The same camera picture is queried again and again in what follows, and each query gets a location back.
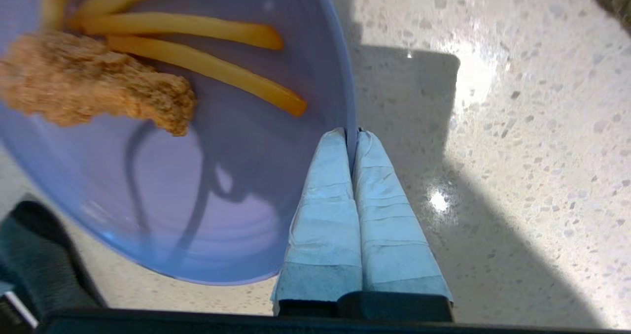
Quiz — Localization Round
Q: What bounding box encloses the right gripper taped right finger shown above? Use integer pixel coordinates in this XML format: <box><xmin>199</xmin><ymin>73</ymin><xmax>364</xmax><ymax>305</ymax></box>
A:
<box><xmin>352</xmin><ymin>130</ymin><xmax>454</xmax><ymax>321</ymax></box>

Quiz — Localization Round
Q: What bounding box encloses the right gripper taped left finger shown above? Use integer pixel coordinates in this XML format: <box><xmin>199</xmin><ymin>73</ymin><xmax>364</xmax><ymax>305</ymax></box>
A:
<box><xmin>270</xmin><ymin>128</ymin><xmax>364</xmax><ymax>318</ymax></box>

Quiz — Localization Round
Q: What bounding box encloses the purple plate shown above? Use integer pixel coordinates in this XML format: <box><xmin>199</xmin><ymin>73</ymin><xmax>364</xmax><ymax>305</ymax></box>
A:
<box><xmin>0</xmin><ymin>0</ymin><xmax>359</xmax><ymax>287</ymax></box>

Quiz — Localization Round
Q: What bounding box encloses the dark glass microwave door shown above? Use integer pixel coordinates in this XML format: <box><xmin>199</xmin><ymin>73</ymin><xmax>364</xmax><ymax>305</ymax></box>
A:
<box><xmin>0</xmin><ymin>200</ymin><xmax>107</xmax><ymax>326</ymax></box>

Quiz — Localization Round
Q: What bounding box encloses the fried chicken piece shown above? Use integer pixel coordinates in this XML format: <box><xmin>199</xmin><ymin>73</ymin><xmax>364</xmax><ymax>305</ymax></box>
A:
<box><xmin>0</xmin><ymin>30</ymin><xmax>197</xmax><ymax>137</ymax></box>

